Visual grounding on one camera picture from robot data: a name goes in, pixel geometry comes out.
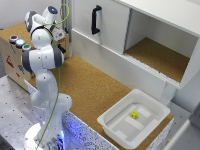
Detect white plastic box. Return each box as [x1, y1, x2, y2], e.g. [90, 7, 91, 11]
[96, 88, 171, 150]

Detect black door handle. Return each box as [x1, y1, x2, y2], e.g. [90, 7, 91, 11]
[91, 4, 103, 36]

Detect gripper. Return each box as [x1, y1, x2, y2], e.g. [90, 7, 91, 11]
[51, 27, 69, 46]

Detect green button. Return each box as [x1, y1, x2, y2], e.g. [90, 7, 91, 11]
[21, 43, 33, 52]

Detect wooden drawer box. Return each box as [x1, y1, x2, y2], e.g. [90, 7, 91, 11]
[0, 21, 71, 92]

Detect blue button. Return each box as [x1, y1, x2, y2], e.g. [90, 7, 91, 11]
[15, 38, 26, 48]

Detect red button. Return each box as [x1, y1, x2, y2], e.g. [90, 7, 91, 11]
[9, 35, 19, 44]

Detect white cabinet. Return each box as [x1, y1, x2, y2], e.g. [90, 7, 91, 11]
[70, 0, 200, 107]

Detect green cable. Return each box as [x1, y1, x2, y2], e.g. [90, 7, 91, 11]
[35, 3, 71, 150]

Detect yellow block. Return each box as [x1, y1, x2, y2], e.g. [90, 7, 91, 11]
[130, 111, 139, 120]

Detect white sliding door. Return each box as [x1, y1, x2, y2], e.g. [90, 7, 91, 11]
[71, 0, 131, 54]

